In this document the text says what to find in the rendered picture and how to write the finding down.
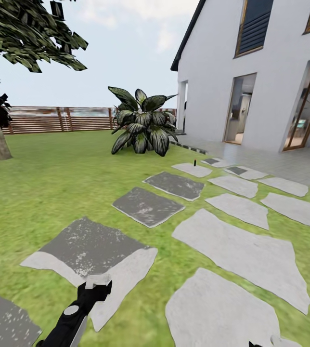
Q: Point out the bush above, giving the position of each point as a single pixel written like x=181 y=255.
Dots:
x=123 y=107
x=145 y=130

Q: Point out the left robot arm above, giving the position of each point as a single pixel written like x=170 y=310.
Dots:
x=72 y=323

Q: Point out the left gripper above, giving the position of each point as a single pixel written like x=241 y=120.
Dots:
x=97 y=294

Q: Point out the fixed window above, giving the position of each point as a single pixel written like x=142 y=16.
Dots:
x=241 y=99

